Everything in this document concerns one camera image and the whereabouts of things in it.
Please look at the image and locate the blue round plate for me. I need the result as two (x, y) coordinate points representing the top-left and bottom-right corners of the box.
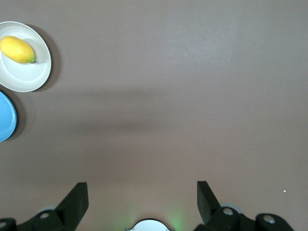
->
(0, 90), (18, 142)

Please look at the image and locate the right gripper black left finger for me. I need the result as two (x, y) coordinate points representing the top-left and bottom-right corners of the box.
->
(0, 182), (89, 231)

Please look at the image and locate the yellow lemon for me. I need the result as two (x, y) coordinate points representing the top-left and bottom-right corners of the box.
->
(0, 35), (36, 64)

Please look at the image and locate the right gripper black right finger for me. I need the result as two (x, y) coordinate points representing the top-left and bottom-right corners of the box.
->
(193, 180), (295, 231)

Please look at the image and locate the beige round plate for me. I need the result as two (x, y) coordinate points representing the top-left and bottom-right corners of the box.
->
(0, 21), (52, 93)

